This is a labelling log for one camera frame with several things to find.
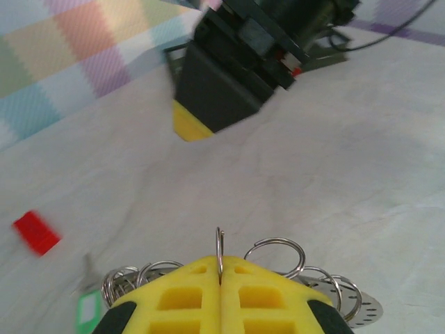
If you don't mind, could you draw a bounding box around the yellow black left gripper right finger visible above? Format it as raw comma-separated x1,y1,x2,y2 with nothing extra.
219,255,355,334

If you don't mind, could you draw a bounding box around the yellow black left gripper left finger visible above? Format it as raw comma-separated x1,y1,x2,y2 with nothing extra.
92,255,223,334

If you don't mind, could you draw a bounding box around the key with green tag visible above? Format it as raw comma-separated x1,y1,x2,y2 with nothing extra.
71,253,104,334

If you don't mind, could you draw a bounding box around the small red block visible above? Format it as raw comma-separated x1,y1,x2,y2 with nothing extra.
12,209,63,257

